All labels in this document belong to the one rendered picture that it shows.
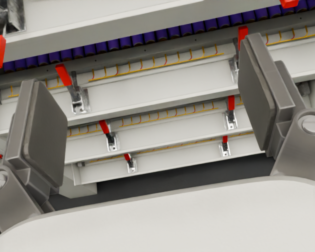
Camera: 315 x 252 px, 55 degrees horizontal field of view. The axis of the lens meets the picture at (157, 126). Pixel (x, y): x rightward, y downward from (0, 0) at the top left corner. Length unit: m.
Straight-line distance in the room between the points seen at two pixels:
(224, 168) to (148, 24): 0.74
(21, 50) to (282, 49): 0.39
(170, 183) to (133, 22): 0.74
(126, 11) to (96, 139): 0.42
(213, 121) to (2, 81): 0.43
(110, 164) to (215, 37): 0.53
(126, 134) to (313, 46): 0.41
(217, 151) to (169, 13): 0.59
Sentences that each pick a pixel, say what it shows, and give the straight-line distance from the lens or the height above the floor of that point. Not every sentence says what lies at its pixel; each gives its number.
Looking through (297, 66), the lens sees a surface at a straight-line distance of 0.54.
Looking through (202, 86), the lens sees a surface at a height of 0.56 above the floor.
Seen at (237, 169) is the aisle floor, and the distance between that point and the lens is 1.03.
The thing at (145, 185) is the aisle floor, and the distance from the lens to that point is 1.03.
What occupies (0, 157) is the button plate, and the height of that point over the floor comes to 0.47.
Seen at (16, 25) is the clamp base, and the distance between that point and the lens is 0.36.
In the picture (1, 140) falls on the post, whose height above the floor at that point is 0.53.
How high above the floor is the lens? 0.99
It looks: 66 degrees down
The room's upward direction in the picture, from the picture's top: 20 degrees counter-clockwise
